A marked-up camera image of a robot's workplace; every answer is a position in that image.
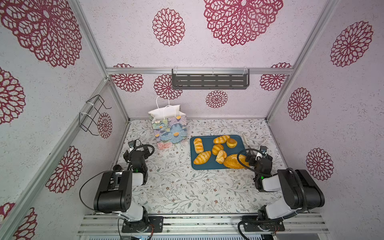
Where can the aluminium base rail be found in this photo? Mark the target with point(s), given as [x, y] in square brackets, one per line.
[225, 225]

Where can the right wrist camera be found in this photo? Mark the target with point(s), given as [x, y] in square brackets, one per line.
[262, 150]

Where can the croissant bread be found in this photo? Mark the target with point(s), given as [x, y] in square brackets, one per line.
[202, 158]
[221, 139]

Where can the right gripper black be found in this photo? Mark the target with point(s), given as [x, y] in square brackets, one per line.
[258, 156]

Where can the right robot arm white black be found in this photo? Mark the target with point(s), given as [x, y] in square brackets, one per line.
[300, 192]

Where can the striped bread roll upper left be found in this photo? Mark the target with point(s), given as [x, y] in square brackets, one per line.
[198, 145]

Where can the croissant bread lower left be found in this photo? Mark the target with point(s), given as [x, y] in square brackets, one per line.
[202, 158]

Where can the teal serving tray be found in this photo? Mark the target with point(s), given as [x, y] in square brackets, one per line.
[208, 143]

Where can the floral paper gift bag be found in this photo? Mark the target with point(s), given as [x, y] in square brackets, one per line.
[169, 124]

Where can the large round bread loaf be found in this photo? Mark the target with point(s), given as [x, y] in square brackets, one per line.
[232, 162]

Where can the small croissant centre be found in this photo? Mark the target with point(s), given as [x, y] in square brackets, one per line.
[216, 148]

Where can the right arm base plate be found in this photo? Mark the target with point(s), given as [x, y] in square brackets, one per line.
[253, 224]

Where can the small round bun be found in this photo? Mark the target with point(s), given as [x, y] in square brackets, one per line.
[231, 143]

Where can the croissant bread top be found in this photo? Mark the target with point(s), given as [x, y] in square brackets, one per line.
[221, 139]

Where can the grey wall shelf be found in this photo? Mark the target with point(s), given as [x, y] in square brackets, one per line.
[213, 81]

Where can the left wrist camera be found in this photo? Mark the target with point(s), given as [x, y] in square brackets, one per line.
[133, 144]

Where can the black wire wall rack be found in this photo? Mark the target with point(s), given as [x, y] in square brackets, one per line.
[95, 121]

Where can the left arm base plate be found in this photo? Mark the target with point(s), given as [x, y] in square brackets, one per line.
[153, 224]

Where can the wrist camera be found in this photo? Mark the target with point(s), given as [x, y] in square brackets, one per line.
[262, 150]
[133, 144]

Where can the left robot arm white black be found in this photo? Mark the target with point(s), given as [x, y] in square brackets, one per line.
[115, 191]

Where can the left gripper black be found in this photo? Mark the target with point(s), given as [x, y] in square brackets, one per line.
[132, 151]

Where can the small twisted bread piece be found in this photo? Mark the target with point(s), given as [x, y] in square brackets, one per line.
[221, 156]

